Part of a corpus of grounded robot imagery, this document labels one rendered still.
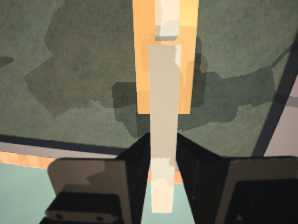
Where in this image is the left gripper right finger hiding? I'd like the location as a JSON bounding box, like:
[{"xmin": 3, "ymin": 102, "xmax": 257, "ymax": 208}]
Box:
[{"xmin": 175, "ymin": 132, "xmax": 298, "ymax": 224}]

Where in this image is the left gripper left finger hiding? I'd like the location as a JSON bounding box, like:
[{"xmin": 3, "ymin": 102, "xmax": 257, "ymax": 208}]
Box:
[{"xmin": 47, "ymin": 133, "xmax": 151, "ymax": 224}]

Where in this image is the grey square stick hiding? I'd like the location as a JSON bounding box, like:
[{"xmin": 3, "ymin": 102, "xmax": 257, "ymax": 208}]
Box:
[{"xmin": 155, "ymin": 0, "xmax": 180, "ymax": 41}]

